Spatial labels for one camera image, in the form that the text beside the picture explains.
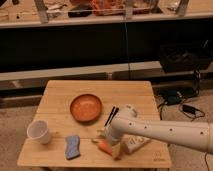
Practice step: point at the dark blue bag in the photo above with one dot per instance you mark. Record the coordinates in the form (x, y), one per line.
(171, 97)

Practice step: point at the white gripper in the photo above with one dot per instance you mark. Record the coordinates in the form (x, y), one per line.
(109, 134)

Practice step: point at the blue sponge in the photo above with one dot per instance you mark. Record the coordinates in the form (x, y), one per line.
(72, 147)

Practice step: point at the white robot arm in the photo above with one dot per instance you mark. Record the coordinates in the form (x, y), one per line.
(193, 135)

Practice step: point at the metal shelf rack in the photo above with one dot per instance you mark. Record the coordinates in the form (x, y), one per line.
(39, 13)

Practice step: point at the white ceramic cup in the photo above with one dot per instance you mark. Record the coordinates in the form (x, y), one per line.
(39, 131)

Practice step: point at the black box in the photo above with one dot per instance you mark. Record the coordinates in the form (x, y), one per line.
(184, 57)

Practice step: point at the black power adapter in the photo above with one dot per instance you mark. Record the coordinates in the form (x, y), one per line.
(189, 109)

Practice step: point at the orange bowl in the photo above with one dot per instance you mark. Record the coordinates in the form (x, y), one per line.
(86, 108)

